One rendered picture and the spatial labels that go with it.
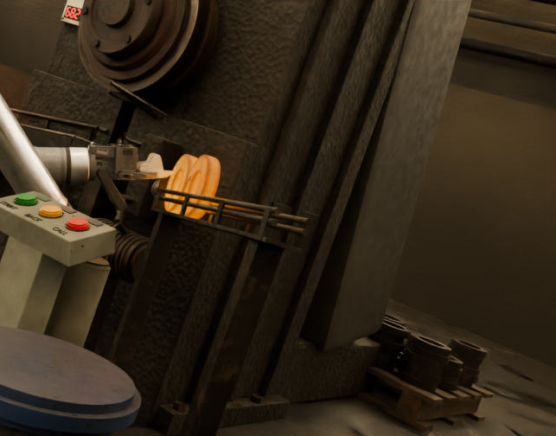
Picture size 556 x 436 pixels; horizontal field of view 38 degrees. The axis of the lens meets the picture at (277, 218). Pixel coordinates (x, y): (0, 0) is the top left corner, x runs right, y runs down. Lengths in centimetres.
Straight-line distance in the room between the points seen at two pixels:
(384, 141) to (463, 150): 554
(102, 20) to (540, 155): 625
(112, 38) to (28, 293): 112
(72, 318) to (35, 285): 18
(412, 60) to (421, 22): 13
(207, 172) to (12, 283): 55
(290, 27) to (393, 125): 75
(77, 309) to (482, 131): 707
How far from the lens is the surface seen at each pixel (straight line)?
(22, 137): 181
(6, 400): 113
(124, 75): 248
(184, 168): 205
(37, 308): 155
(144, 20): 239
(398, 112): 298
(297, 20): 238
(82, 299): 167
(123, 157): 202
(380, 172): 298
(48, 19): 1251
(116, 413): 120
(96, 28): 253
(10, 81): 531
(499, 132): 840
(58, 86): 283
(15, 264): 156
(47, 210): 154
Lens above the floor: 81
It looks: 3 degrees down
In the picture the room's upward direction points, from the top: 20 degrees clockwise
